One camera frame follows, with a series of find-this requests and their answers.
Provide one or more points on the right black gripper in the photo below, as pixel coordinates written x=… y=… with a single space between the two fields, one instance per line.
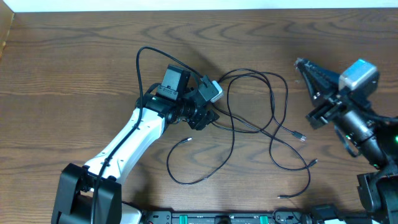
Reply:
x=319 y=89

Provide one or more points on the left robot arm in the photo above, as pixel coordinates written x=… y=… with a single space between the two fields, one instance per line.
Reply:
x=92 y=193

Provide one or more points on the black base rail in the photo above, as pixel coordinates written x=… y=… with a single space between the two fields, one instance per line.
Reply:
x=217 y=217

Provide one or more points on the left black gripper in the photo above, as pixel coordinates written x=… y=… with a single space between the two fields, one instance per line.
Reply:
x=203 y=121

